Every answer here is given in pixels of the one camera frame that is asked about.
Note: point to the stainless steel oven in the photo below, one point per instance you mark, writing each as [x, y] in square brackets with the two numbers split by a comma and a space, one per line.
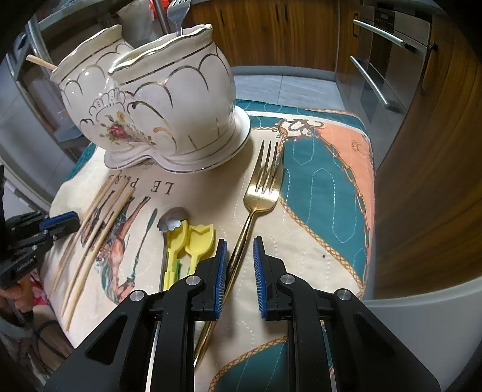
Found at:
[391, 56]

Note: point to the gold fork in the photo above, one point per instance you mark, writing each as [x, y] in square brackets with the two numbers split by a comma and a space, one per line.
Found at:
[260, 192]

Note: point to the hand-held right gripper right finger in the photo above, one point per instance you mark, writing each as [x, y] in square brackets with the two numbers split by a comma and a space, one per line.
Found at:
[258, 279]

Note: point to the wooden kitchen cabinets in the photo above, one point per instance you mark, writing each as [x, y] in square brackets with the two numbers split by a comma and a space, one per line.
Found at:
[263, 34]

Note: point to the silver fork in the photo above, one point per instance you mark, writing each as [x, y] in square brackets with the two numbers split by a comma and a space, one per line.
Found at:
[177, 11]

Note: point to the metal shelf rack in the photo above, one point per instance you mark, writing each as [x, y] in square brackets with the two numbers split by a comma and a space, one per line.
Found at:
[34, 37]

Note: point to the white ceramic double utensil holder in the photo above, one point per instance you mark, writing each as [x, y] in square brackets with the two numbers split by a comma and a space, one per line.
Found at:
[180, 94]

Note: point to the white curved surface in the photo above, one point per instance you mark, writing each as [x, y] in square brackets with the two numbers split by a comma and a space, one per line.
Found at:
[425, 320]

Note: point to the printed quilted cloth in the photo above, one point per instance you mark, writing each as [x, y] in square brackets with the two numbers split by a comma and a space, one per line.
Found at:
[320, 188]

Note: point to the silver scalloped spoon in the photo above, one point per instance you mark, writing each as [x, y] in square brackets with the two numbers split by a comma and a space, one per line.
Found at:
[171, 222]

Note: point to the person's left hand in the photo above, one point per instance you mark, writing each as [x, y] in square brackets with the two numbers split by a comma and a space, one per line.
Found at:
[20, 297]

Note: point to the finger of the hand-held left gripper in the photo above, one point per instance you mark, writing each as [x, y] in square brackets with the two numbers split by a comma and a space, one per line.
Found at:
[60, 221]

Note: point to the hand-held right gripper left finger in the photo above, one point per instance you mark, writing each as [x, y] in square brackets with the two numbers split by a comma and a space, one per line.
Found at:
[222, 279]

